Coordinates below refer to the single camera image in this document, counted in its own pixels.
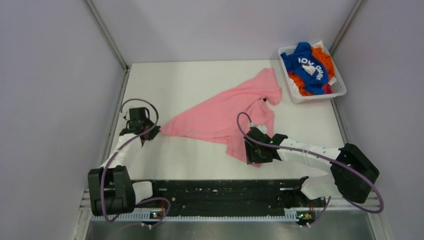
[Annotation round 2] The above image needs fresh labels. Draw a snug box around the pink t-shirt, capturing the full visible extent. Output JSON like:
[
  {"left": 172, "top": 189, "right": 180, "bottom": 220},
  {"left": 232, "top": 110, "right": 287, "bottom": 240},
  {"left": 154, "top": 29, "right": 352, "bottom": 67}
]
[{"left": 160, "top": 68, "right": 282, "bottom": 163}]

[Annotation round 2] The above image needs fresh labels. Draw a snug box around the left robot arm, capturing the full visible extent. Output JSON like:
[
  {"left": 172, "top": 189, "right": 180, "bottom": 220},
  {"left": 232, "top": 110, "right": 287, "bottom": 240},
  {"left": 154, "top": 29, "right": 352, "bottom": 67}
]
[{"left": 87, "top": 107, "right": 161, "bottom": 216}]

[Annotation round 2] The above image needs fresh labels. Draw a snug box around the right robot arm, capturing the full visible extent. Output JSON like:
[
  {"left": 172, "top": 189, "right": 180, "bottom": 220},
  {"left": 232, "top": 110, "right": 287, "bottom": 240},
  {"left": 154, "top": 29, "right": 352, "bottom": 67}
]
[{"left": 244, "top": 126, "right": 380, "bottom": 206}]

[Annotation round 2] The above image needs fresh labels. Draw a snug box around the red t-shirt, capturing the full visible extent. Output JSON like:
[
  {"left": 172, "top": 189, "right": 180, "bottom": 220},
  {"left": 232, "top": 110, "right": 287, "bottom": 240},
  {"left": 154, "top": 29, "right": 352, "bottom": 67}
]
[{"left": 322, "top": 84, "right": 333, "bottom": 95}]

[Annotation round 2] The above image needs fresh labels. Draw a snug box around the blue printed t-shirt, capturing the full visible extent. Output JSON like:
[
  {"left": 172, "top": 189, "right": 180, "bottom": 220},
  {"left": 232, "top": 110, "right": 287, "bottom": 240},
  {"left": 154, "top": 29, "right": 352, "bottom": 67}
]
[{"left": 280, "top": 41, "right": 329, "bottom": 96}]

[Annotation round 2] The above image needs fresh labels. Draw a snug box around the white plastic basket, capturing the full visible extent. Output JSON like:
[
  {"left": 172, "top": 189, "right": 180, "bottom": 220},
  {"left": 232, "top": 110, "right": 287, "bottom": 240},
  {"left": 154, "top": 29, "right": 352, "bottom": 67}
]
[{"left": 278, "top": 41, "right": 347, "bottom": 104}]

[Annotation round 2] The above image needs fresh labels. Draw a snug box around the orange t-shirt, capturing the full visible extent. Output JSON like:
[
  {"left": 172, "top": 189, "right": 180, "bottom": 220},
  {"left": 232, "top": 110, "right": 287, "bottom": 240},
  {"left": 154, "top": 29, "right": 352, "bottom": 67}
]
[{"left": 288, "top": 45, "right": 336, "bottom": 97}]

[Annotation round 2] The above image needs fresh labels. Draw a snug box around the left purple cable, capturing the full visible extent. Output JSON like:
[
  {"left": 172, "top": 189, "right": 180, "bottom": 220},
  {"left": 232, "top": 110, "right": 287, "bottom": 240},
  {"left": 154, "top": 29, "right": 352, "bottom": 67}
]
[{"left": 100, "top": 98, "right": 172, "bottom": 229}]

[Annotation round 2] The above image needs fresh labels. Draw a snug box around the purple cable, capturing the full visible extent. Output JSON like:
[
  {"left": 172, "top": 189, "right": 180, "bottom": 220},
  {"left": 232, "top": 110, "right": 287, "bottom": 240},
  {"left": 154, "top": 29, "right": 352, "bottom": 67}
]
[
  {"left": 100, "top": 98, "right": 172, "bottom": 229},
  {"left": 236, "top": 111, "right": 385, "bottom": 228}
]

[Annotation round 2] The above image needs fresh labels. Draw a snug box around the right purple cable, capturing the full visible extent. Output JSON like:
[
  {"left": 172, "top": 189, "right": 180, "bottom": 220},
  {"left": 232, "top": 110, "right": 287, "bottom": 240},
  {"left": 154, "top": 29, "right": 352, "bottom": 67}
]
[{"left": 236, "top": 111, "right": 385, "bottom": 228}]

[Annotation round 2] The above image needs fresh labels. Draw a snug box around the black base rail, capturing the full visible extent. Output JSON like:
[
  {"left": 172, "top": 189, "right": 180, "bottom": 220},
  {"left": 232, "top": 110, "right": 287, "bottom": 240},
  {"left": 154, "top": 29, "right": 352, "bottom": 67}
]
[{"left": 97, "top": 178, "right": 332, "bottom": 218}]

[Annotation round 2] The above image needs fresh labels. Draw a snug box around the white slotted cable duct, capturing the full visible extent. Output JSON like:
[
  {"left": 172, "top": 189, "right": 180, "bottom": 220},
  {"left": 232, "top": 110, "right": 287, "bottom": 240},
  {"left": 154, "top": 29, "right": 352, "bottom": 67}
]
[{"left": 91, "top": 207, "right": 316, "bottom": 223}]

